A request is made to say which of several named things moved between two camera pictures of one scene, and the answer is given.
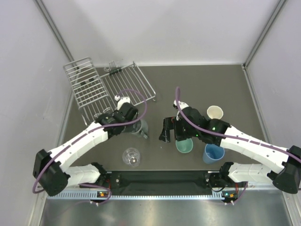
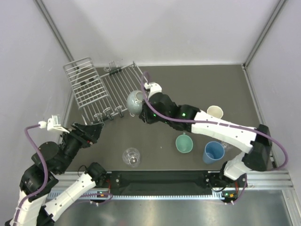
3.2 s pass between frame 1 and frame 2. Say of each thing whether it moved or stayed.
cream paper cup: stayed
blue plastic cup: stayed
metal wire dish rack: stayed
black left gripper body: moved
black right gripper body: moved
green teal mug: stayed
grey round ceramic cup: moved
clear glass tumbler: stayed
